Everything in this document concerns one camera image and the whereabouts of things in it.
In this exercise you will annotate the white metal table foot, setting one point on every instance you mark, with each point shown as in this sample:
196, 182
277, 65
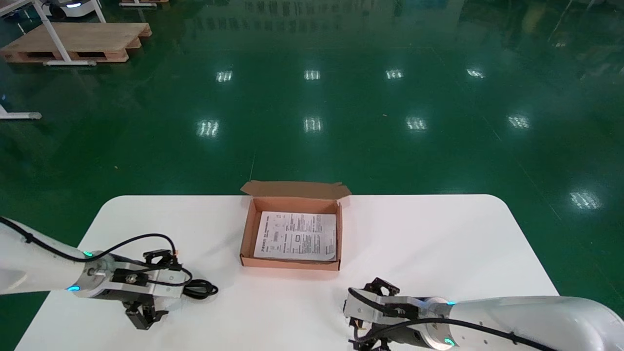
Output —
19, 115

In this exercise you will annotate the white metal table frame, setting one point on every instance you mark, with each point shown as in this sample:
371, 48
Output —
53, 39

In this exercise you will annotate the white printed instruction sheet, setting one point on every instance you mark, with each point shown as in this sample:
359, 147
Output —
297, 236

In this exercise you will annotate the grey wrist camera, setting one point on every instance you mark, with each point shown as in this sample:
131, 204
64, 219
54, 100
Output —
168, 285
358, 307

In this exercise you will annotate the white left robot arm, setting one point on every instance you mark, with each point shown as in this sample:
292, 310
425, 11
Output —
29, 268

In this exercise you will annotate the brown cardboard box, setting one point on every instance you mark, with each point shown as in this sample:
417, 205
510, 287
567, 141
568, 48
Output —
292, 190

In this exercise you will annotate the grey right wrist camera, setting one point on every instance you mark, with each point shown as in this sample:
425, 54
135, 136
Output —
358, 307

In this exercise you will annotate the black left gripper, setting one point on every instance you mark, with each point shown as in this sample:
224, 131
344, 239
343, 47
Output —
141, 295

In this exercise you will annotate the large wooden pallet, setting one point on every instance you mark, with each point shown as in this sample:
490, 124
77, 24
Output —
83, 39

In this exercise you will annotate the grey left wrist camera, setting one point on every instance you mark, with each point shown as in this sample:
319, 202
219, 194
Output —
168, 285

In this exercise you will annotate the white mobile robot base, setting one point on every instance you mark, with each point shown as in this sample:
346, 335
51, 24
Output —
73, 6

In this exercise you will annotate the small wooden pallet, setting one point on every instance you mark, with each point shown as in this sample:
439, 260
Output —
141, 2

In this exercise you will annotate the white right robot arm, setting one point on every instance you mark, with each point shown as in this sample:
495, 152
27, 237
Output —
536, 321

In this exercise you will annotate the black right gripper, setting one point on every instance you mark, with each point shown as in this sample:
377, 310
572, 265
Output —
404, 336

